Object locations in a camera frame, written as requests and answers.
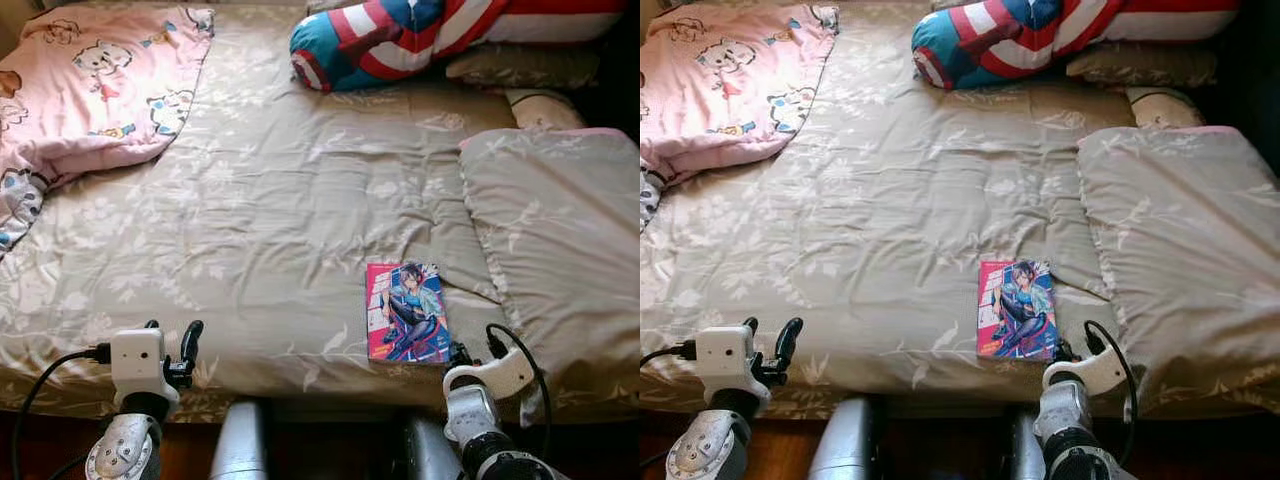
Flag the flat beige floral pillow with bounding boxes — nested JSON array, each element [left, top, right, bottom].
[[1065, 42, 1219, 89], [445, 45, 601, 91]]

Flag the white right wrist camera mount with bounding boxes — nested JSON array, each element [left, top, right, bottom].
[[1042, 345, 1129, 396], [443, 347, 536, 401]]

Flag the silver robot leg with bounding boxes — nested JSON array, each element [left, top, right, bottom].
[[405, 415, 461, 480], [808, 398, 881, 480], [210, 400, 269, 480], [1005, 410, 1051, 480]]

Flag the stars and stripes shield pillow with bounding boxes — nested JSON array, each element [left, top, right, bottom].
[[290, 0, 626, 93], [910, 0, 1243, 91]]

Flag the beige floral bed sheet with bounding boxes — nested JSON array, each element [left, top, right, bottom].
[[0, 0, 641, 421], [640, 0, 1280, 419]]

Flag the silver robot left leg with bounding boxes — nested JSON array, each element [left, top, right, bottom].
[[210, 400, 269, 480], [808, 398, 881, 480]]

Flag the beige floral folded duvet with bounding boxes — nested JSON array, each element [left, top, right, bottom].
[[458, 127, 641, 401], [1077, 125, 1280, 401]]

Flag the small cream cartoon pillow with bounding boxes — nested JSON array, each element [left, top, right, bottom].
[[1125, 86, 1206, 131], [505, 88, 586, 133]]

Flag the anime cover comic book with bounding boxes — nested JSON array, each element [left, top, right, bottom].
[[976, 258, 1059, 361], [365, 262, 451, 364]]

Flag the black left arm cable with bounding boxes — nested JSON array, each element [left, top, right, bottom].
[[10, 343, 113, 480], [640, 340, 698, 371]]

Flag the silver robot right leg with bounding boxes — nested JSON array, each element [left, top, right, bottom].
[[1005, 410, 1051, 480], [405, 415, 461, 480]]

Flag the pink cartoon print blanket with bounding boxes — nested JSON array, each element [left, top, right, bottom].
[[0, 5, 216, 256], [640, 3, 839, 226]]

